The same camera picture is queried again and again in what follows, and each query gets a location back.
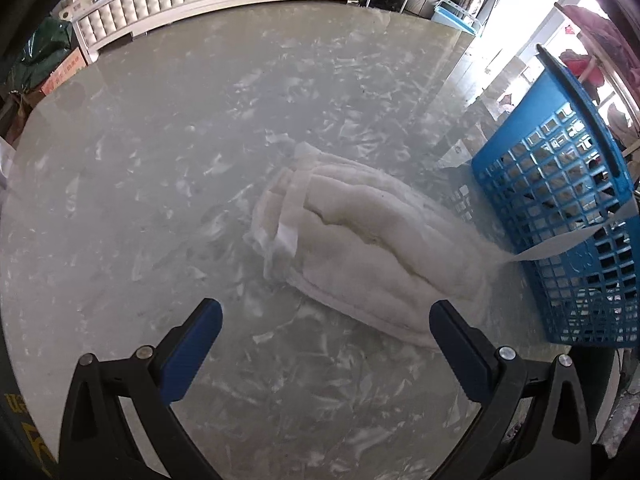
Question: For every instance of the green plastic bag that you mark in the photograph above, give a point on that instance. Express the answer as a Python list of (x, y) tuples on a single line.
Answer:
[(45, 50)]

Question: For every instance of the blue plastic laundry basket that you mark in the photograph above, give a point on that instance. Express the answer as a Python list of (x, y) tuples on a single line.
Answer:
[(550, 170)]

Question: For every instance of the white quilted blanket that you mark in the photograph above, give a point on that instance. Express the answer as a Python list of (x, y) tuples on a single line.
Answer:
[(622, 410)]

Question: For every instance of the white fluffy towel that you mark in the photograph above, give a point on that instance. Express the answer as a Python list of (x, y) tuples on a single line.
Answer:
[(370, 230)]

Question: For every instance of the printed cardboard box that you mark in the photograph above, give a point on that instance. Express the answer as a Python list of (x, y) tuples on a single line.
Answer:
[(65, 70)]

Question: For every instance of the light blue plastic bin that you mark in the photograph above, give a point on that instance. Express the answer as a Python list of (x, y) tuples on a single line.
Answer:
[(455, 15)]

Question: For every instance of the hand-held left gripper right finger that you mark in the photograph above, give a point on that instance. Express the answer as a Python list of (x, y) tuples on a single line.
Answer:
[(457, 350)]

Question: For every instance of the pile of hanging clothes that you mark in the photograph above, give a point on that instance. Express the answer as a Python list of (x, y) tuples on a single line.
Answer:
[(600, 35)]

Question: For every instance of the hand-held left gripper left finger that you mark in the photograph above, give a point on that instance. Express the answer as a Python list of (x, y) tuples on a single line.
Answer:
[(192, 350)]

